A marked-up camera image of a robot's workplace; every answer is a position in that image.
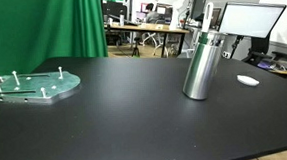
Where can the seated person grey shirt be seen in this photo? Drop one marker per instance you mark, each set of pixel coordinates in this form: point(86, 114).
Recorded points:
point(153, 16)

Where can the large white display screen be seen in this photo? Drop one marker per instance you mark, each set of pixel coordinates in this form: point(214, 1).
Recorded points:
point(250, 20)

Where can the water bottle on desk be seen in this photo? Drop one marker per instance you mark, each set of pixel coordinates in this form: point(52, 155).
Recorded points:
point(121, 19)

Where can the white round lid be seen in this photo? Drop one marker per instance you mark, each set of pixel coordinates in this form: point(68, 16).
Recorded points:
point(247, 80)

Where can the wooden desk black legs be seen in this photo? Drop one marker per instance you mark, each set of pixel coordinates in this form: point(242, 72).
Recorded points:
point(147, 27)

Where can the white chair under desk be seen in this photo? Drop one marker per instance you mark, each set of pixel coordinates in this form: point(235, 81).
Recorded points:
point(154, 39)

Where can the small black tripod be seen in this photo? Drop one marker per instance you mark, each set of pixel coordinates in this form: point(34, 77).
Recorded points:
point(135, 49)

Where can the purple item on chair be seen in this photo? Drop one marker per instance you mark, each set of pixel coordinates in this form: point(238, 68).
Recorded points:
point(266, 64)

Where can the metal mounting plate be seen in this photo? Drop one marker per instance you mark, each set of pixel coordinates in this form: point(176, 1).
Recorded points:
point(51, 81)

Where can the white wall outlet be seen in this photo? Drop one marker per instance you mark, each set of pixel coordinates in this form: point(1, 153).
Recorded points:
point(226, 54)

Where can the monitor with pink screen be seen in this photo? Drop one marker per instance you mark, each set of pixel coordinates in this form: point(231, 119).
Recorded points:
point(144, 7)

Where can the stainless steel flask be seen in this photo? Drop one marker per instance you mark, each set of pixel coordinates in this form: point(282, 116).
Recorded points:
point(201, 73)

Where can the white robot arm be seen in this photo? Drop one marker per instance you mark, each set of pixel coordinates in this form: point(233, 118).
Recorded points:
point(176, 11)

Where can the green curtain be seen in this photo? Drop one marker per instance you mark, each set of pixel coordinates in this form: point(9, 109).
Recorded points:
point(30, 30)

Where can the black equipment box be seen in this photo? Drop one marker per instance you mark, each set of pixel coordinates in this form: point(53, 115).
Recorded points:
point(114, 10)

